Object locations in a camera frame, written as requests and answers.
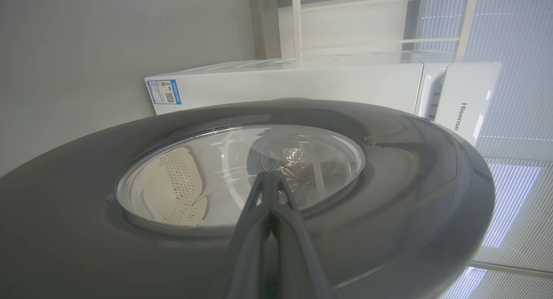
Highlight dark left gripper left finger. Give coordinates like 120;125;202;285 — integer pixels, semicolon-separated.
216;172;274;299

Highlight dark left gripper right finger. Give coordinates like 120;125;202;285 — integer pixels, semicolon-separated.
272;172;335;299

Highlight black round glass washer door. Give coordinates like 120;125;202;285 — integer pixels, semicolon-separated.
0;99;496;299

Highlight white front-load washing machine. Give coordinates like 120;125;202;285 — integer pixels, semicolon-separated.
145;53;502;146

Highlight cream perforated laundry basket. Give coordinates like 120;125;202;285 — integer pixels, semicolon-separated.
130;147;212;226

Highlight blue energy label sticker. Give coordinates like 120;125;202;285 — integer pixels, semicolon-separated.
147;79;182;106

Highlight white Hisense branded panel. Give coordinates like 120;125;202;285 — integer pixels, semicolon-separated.
434;62;502;146

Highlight white shelf rack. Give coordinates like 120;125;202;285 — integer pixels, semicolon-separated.
292;0;480;62

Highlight white window blinds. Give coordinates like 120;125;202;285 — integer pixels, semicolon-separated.
415;0;553;299

